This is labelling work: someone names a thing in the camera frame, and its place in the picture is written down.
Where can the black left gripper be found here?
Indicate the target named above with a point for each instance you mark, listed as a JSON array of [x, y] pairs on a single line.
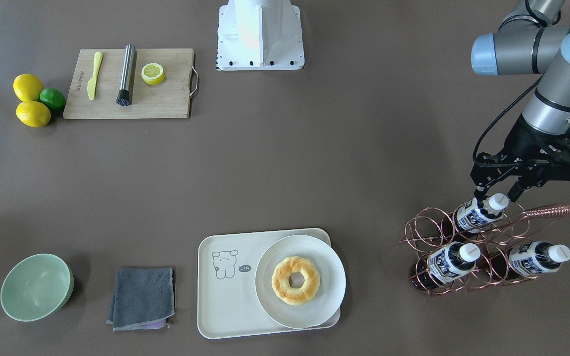
[[523, 139]]

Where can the cream tray with bunny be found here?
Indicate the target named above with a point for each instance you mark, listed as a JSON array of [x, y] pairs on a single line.
[[227, 304]]

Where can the white round plate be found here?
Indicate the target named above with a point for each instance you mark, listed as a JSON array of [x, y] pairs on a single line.
[[332, 289]]

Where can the yellow plastic knife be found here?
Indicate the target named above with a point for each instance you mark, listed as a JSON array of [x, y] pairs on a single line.
[[92, 82]]

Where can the lower yellow lemon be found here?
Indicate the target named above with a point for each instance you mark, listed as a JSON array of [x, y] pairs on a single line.
[[33, 113]]

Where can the pale green bowl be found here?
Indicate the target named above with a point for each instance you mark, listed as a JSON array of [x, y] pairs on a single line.
[[36, 287]]

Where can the half lemon slice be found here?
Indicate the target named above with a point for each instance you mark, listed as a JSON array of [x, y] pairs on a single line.
[[153, 73]]

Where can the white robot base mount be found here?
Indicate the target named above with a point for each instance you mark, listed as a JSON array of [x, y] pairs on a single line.
[[259, 35]]

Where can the steel cylindrical muddler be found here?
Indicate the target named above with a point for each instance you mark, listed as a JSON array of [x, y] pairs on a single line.
[[124, 97]]

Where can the yellow lemon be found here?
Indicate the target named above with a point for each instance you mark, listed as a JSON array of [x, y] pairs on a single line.
[[28, 87], [33, 113]]

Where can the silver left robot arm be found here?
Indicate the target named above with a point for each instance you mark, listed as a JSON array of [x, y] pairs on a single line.
[[529, 41]]

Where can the grey folded cloth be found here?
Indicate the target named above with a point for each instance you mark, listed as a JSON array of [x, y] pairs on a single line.
[[143, 299]]

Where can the tea bottle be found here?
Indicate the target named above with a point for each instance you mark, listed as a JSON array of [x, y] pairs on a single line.
[[529, 259], [474, 217], [444, 266]]

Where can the upper yellow lemon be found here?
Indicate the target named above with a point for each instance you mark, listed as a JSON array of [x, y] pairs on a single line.
[[28, 87]]

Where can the copper wire bottle rack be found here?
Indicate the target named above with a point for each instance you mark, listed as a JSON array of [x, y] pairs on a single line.
[[425, 234]]

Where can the green lime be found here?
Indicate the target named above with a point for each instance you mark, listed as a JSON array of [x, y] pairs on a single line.
[[53, 99]]

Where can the glazed donut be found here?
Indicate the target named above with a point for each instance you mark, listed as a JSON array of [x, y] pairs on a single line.
[[285, 291]]

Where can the wooden cutting board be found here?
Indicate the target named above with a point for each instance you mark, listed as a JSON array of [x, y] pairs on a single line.
[[167, 100]]

